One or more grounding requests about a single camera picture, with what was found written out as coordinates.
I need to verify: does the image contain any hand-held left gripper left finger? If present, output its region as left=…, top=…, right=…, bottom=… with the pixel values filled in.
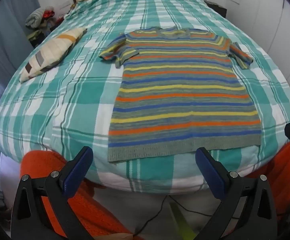
left=10, top=146, right=94, bottom=240

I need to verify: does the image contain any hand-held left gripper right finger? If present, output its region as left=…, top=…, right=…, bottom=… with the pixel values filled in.
left=195, top=147, right=278, bottom=240

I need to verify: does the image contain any striped knit sweater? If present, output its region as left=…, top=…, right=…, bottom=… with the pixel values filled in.
left=99, top=27, right=262, bottom=164

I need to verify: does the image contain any pile of assorted clothes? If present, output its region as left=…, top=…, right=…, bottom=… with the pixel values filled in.
left=26, top=17, right=64, bottom=48

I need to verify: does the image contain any orange knit cloth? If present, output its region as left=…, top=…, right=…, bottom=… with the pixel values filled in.
left=20, top=141, right=290, bottom=240

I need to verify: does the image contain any yellow green strip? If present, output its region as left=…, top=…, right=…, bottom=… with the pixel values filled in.
left=169, top=201, right=198, bottom=240

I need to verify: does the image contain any green plaid bed blanket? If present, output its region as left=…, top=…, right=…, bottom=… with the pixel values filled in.
left=0, top=0, right=290, bottom=195

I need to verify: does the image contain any striped beige pillow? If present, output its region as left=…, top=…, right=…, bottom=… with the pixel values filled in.
left=19, top=27, right=87, bottom=83

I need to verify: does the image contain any white wardrobe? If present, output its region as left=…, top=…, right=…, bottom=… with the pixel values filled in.
left=227, top=0, right=290, bottom=80

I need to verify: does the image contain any grey blue curtain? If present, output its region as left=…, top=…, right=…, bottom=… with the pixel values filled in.
left=0, top=0, right=41, bottom=110

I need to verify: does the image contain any rolled grey knit cloth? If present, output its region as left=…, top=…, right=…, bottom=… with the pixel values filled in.
left=25, top=7, right=46, bottom=28

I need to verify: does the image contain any black floor cable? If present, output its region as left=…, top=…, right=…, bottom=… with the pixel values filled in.
left=134, top=194, right=216, bottom=236

